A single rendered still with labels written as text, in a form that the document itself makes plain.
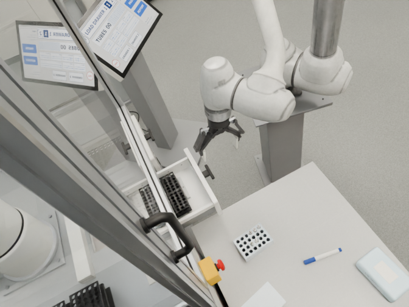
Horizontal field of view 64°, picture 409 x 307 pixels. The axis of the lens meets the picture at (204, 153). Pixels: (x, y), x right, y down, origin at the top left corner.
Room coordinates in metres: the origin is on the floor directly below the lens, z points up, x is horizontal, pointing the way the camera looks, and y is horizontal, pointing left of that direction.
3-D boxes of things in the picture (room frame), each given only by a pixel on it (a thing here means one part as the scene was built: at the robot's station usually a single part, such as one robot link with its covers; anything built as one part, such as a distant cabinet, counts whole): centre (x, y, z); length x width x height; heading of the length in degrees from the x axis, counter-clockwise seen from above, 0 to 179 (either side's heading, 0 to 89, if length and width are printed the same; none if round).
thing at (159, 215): (0.24, 0.10, 1.45); 0.05 x 0.03 x 0.19; 99
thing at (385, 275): (0.16, -0.41, 0.78); 0.15 x 0.10 x 0.04; 16
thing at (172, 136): (1.62, 0.19, 0.51); 0.50 x 0.45 x 1.02; 54
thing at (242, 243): (0.41, -0.05, 0.78); 0.12 x 0.08 x 0.04; 104
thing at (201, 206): (0.65, 0.25, 0.86); 0.40 x 0.26 x 0.06; 99
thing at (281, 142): (1.09, -0.46, 0.38); 0.30 x 0.30 x 0.76; 85
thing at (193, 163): (0.69, 0.05, 0.87); 0.29 x 0.02 x 0.11; 9
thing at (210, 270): (0.34, 0.12, 0.88); 0.07 x 0.05 x 0.07; 9
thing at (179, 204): (0.66, 0.24, 0.87); 0.22 x 0.18 x 0.06; 99
